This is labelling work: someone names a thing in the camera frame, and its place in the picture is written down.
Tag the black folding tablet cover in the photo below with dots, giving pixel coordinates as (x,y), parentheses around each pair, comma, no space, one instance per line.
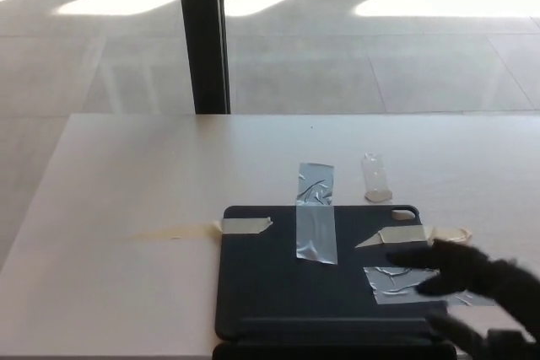
(261,284)

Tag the small clear plastic vial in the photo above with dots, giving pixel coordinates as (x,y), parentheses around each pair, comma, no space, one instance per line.
(375,178)

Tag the wide grey duct tape strip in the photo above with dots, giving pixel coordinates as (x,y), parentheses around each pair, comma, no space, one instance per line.
(392,283)

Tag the long grey duct tape strip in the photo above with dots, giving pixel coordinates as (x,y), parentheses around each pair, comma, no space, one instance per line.
(316,208)

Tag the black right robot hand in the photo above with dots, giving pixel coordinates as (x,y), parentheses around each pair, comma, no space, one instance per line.
(498,288)

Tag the beige masking tape strip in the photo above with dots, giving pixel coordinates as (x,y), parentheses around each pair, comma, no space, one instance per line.
(244,225)
(405,234)

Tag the black window frame post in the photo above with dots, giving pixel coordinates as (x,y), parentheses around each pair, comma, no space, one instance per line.
(202,39)

